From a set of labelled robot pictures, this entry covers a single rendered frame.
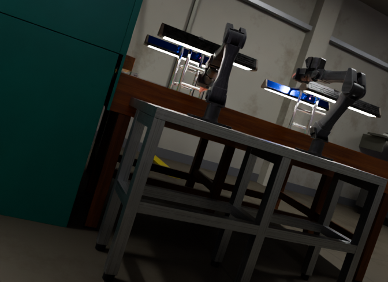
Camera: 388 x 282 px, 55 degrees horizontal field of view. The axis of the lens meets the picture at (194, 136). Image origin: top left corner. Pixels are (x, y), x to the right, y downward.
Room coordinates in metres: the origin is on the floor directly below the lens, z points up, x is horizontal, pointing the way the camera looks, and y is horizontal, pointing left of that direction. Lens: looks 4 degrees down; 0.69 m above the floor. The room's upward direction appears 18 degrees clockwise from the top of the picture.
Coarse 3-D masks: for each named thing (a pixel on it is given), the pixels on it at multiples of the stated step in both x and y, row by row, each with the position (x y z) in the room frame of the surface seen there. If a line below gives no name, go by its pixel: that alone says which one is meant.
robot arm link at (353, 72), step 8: (320, 72) 1.94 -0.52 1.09; (328, 72) 1.90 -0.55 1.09; (336, 72) 1.85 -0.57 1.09; (344, 72) 1.80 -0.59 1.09; (352, 72) 1.73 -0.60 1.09; (360, 72) 1.77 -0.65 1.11; (320, 80) 1.94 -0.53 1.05; (328, 80) 1.90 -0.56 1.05; (336, 80) 1.84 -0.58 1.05; (344, 80) 1.75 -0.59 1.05; (352, 80) 1.71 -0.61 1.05; (360, 80) 1.77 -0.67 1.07; (344, 88) 1.74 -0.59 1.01; (352, 88) 1.70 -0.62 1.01
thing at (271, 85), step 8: (264, 80) 2.92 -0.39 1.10; (264, 88) 2.94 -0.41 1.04; (272, 88) 2.90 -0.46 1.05; (280, 88) 2.93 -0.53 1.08; (288, 88) 2.97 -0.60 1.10; (296, 96) 2.97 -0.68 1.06; (304, 96) 3.00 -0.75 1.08; (312, 96) 3.04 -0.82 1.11; (312, 104) 3.01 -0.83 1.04; (320, 104) 3.04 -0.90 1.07; (328, 104) 3.08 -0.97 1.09
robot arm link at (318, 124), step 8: (360, 88) 1.72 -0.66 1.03; (344, 96) 1.74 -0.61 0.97; (352, 96) 1.75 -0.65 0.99; (360, 96) 1.73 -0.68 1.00; (336, 104) 1.78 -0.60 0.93; (344, 104) 1.75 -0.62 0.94; (328, 112) 1.82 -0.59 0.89; (336, 112) 1.77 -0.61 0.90; (320, 120) 1.84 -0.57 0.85; (328, 120) 1.80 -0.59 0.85; (336, 120) 1.80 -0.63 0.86; (320, 128) 1.81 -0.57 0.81; (328, 128) 1.82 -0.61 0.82; (320, 136) 1.84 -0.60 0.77
